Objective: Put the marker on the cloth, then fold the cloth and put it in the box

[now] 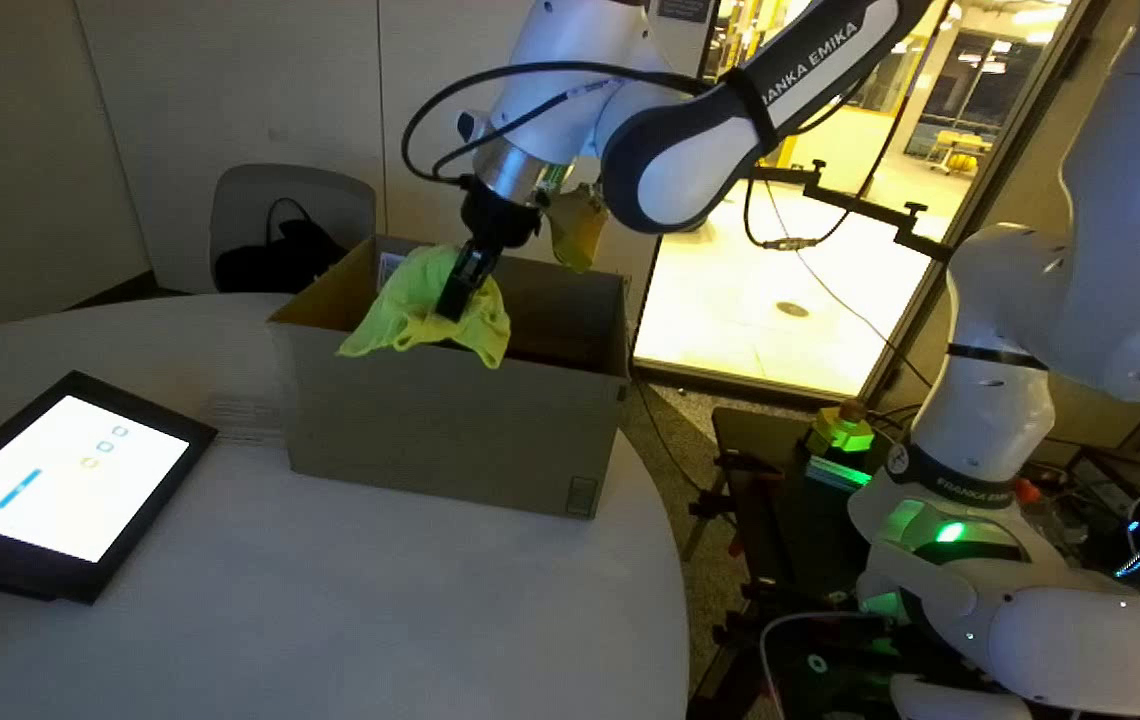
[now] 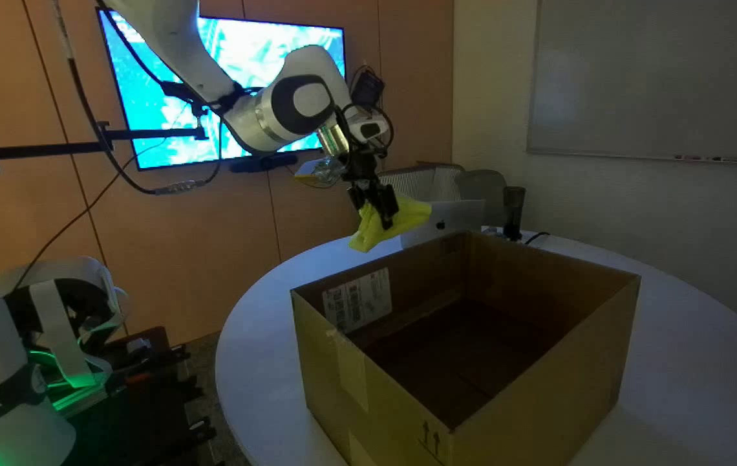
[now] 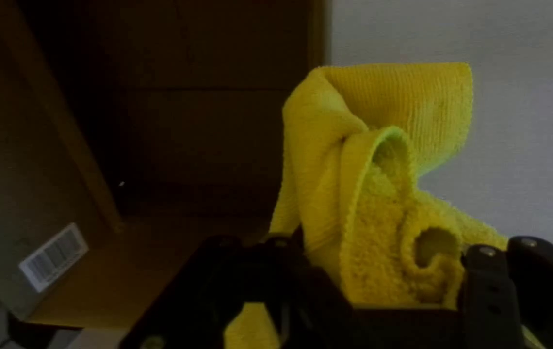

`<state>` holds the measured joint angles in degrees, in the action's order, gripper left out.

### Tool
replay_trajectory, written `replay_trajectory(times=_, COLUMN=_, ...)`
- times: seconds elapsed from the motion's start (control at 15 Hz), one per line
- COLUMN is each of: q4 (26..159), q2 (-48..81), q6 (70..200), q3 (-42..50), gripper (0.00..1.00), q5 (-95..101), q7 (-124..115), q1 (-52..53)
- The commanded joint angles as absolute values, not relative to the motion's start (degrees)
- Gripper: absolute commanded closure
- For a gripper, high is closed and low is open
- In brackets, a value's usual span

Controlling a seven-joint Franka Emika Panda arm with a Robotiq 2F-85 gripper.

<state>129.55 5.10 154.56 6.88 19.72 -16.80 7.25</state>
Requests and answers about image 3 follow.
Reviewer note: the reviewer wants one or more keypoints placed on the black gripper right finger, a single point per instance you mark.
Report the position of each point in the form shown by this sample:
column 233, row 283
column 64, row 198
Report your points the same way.
column 507, row 295

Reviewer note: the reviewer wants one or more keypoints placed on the open cardboard box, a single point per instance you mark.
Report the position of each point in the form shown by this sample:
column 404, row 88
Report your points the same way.
column 128, row 132

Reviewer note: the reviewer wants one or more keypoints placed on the yellow-green microfiber cloth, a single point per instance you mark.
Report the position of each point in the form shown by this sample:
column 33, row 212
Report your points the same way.
column 355, row 144

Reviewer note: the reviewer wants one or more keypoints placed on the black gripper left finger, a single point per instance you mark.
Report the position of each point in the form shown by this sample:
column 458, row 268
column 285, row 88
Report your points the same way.
column 225, row 278

